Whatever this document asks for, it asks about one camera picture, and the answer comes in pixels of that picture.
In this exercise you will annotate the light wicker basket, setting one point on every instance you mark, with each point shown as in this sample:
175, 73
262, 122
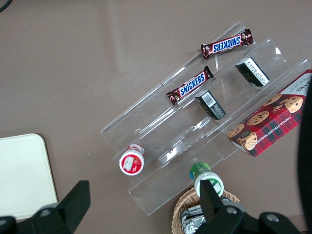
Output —
181, 207

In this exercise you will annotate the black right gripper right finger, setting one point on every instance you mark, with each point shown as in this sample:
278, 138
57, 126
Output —
209, 202

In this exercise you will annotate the small black box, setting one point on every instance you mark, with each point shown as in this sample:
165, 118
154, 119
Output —
253, 72
210, 104

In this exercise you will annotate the Snickers chocolate bar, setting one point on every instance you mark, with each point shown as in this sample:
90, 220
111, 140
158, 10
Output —
226, 44
191, 86

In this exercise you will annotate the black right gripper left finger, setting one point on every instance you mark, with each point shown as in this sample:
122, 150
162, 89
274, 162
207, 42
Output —
76, 202

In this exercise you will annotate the red tartan cookie box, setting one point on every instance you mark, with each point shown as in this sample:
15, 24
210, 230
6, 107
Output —
273, 126

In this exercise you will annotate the green lidded cup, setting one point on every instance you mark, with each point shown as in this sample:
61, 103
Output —
198, 170

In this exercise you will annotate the clear acrylic stepped display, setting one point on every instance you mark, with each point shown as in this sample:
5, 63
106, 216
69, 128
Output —
170, 141

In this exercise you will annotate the silver foil packs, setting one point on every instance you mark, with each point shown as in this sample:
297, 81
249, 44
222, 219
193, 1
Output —
192, 219

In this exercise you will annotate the cream plastic tray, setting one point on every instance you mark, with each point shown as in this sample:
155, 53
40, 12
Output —
24, 173

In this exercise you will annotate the red lidded cup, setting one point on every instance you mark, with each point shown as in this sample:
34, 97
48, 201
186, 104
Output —
131, 162

